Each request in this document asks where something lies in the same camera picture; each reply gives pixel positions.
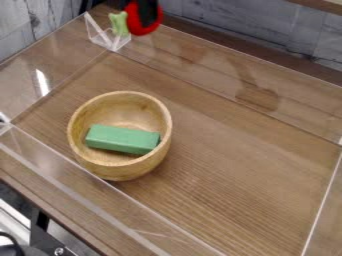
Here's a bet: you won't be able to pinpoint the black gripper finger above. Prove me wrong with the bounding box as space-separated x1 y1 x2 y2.
137 0 160 28

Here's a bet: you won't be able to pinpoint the red plush strawberry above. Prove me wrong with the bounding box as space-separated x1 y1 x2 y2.
109 0 164 36

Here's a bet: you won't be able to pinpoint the wooden bowl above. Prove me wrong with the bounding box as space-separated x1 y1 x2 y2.
67 91 173 181

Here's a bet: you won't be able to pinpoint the green rectangular block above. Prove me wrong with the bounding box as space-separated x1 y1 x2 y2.
86 124 161 155

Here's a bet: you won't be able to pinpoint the clear acrylic tray walls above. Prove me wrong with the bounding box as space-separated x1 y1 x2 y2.
0 19 342 256

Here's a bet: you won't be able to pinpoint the black table leg bracket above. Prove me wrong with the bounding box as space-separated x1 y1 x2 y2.
30 208 91 256

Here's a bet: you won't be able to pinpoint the black cable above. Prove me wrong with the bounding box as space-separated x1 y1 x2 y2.
0 231 26 256

